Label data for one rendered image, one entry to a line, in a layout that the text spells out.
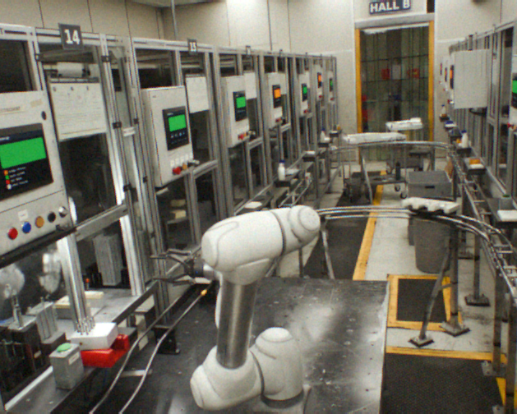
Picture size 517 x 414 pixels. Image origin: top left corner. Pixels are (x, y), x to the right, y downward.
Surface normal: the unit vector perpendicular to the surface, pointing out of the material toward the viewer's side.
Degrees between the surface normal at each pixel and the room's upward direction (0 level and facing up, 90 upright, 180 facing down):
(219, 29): 90
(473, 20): 90
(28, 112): 90
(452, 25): 90
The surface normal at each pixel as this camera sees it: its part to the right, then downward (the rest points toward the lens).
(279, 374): 0.38, 0.11
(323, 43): -0.27, 0.27
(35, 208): 0.96, 0.00
